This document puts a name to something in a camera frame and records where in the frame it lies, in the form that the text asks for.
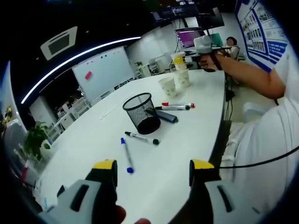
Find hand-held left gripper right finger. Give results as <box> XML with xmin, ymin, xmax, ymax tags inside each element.
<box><xmin>184</xmin><ymin>159</ymin><xmax>264</xmax><ymax>224</ymax></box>

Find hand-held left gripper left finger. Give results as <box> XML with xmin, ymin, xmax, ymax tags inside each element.
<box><xmin>38</xmin><ymin>159</ymin><xmax>118</xmax><ymax>224</ymax></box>

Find red whiteboard marker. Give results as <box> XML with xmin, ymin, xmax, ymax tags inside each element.
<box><xmin>162</xmin><ymin>102</ymin><xmax>196</xmax><ymax>108</ymax></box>

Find black whiteboard marker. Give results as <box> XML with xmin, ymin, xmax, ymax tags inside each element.
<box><xmin>155</xmin><ymin>105</ymin><xmax>191</xmax><ymax>111</ymax></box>
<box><xmin>124</xmin><ymin>131</ymin><xmax>160</xmax><ymax>146</ymax></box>

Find blue whiteboard marker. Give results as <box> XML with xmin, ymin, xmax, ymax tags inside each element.
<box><xmin>120</xmin><ymin>137</ymin><xmax>135</xmax><ymax>174</ymax></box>

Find black mesh pen holder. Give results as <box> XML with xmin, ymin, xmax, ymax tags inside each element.
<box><xmin>122</xmin><ymin>92</ymin><xmax>162</xmax><ymax>135</ymax></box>

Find standing whiteboard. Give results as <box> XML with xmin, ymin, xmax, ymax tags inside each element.
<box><xmin>71</xmin><ymin>45</ymin><xmax>137</xmax><ymax>103</ymax></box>

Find person's right hand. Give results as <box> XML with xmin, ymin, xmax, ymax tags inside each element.
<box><xmin>198</xmin><ymin>53</ymin><xmax>224</xmax><ymax>73</ymax></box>

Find person's left hand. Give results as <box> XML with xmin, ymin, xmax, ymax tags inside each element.
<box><xmin>116</xmin><ymin>205</ymin><xmax>151</xmax><ymax>224</ymax></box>

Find teal paper bag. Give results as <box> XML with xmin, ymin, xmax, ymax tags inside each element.
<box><xmin>211</xmin><ymin>32</ymin><xmax>222</xmax><ymax>46</ymax></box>

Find laptop with purple screen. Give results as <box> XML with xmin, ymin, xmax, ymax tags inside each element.
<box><xmin>174</xmin><ymin>27</ymin><xmax>206</xmax><ymax>51</ymax></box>

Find black monitor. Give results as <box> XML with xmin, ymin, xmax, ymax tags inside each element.
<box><xmin>197</xmin><ymin>7</ymin><xmax>225</xmax><ymax>30</ymax></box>

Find person's white shirt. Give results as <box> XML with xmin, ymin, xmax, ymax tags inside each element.
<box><xmin>219</xmin><ymin>46</ymin><xmax>299</xmax><ymax>210</ymax></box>

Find white chair armrest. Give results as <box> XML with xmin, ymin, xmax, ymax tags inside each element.
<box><xmin>242</xmin><ymin>102</ymin><xmax>276</xmax><ymax>122</ymax></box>

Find potted green plant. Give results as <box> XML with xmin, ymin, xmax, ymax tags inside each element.
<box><xmin>23</xmin><ymin>121</ymin><xmax>53</xmax><ymax>161</ymax></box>

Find white curved display stand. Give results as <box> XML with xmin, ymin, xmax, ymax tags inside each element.
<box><xmin>0</xmin><ymin>105</ymin><xmax>26</xmax><ymax>140</ymax></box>

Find ceiling light strip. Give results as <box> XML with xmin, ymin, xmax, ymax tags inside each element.
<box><xmin>21</xmin><ymin>36</ymin><xmax>142</xmax><ymax>105</ymax></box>

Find ceiling air conditioner vent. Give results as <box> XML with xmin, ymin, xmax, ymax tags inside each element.
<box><xmin>40</xmin><ymin>26</ymin><xmax>78</xmax><ymax>60</ymax></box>

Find dark wall screen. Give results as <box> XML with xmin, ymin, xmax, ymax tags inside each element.
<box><xmin>151</xmin><ymin>4</ymin><xmax>199</xmax><ymax>26</ymax></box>

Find black cable bundle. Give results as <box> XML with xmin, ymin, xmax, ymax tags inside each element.
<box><xmin>223</xmin><ymin>70</ymin><xmax>235</xmax><ymax>122</ymax></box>

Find blue wall poster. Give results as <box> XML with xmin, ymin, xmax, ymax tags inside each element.
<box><xmin>235</xmin><ymin>0</ymin><xmax>289</xmax><ymax>72</ymax></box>

